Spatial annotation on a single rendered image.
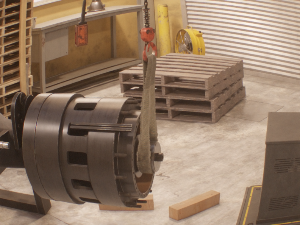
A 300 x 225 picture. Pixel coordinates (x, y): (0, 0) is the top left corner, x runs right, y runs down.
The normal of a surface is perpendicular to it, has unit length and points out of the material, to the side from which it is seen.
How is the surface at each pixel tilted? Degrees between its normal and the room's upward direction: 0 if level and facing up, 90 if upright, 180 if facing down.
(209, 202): 90
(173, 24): 90
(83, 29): 90
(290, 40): 60
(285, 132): 0
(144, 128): 94
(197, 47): 79
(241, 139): 0
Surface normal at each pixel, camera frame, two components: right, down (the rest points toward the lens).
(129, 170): -0.25, 0.22
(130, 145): -0.24, -0.30
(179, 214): 0.59, 0.18
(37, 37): -0.65, 0.23
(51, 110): -0.17, -0.72
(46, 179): -0.22, 0.49
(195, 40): 0.35, -0.36
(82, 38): 0.29, 0.23
